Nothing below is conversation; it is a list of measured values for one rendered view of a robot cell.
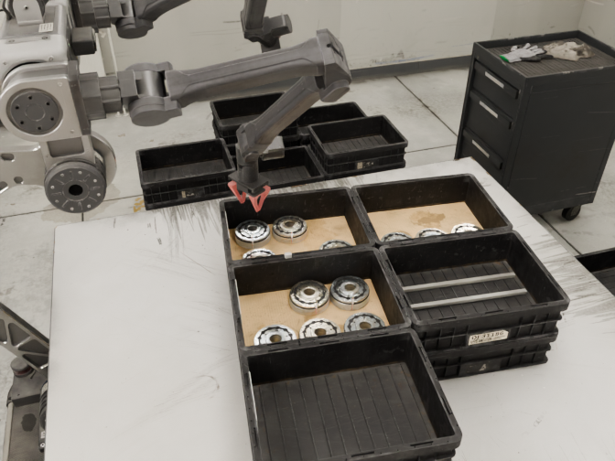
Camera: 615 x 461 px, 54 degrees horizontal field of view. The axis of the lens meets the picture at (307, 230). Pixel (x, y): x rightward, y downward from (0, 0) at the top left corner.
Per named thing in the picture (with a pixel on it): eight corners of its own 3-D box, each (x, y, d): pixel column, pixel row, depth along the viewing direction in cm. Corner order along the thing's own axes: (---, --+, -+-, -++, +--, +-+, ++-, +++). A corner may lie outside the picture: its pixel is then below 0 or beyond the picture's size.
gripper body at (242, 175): (244, 172, 173) (242, 149, 169) (270, 185, 168) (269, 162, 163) (227, 181, 169) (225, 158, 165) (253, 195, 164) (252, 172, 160)
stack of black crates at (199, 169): (156, 268, 274) (140, 185, 246) (150, 230, 296) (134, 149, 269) (242, 251, 283) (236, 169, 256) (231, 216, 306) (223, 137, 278)
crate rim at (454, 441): (257, 485, 110) (256, 477, 108) (240, 359, 133) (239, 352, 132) (464, 447, 116) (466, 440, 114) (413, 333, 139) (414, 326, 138)
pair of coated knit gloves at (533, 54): (510, 65, 276) (511, 58, 275) (489, 51, 290) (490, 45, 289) (556, 59, 282) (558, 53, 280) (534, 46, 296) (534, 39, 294)
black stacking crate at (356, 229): (231, 297, 163) (228, 265, 156) (222, 231, 186) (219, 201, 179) (372, 278, 169) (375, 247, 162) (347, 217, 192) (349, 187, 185)
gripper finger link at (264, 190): (254, 198, 177) (253, 172, 171) (272, 209, 173) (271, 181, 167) (237, 209, 173) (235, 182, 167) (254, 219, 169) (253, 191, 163)
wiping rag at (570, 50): (555, 64, 278) (557, 57, 276) (529, 48, 294) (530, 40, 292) (608, 57, 284) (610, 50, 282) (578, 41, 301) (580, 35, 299)
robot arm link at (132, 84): (107, 72, 113) (112, 98, 112) (162, 66, 116) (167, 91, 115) (113, 94, 122) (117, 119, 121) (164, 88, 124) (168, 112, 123)
